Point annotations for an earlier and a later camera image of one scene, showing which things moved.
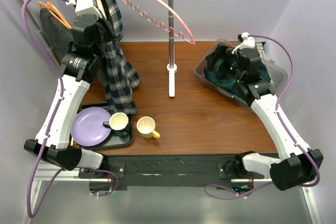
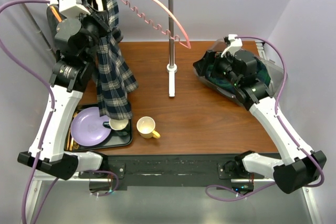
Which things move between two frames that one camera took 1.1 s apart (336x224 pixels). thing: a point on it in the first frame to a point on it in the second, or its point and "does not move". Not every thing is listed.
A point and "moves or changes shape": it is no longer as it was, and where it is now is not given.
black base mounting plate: (121, 170) does not move
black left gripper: (110, 33) to (88, 16)
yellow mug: (145, 126) does not move
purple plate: (87, 128) does not move
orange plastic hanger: (53, 10) does not move
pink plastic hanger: (153, 20) moves or changes shape
